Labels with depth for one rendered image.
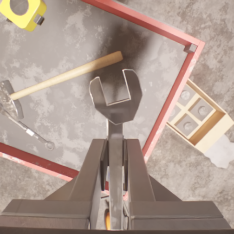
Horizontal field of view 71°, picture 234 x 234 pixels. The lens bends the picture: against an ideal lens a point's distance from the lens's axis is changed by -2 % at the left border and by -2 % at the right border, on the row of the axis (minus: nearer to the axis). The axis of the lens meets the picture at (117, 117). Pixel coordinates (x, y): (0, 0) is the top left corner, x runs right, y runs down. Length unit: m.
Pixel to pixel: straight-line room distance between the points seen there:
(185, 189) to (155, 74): 1.50
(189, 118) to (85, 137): 0.97
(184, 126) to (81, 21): 1.04
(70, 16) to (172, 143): 1.30
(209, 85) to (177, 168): 0.77
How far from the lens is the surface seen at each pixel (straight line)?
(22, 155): 0.56
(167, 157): 1.60
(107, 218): 1.65
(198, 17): 1.51
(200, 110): 1.32
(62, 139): 0.51
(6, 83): 0.52
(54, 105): 0.49
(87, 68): 0.43
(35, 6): 0.47
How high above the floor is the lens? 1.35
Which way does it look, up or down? 75 degrees down
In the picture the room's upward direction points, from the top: 176 degrees counter-clockwise
